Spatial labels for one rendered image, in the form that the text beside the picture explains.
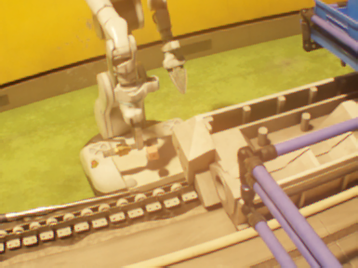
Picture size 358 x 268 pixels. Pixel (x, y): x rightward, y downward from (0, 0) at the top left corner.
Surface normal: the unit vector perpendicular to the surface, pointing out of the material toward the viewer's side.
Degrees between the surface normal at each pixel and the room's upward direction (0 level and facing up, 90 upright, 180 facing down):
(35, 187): 0
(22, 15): 90
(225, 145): 10
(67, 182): 0
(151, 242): 0
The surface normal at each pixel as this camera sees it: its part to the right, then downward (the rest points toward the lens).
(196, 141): -0.26, -0.41
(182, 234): -0.11, -0.80
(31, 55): 0.31, 0.53
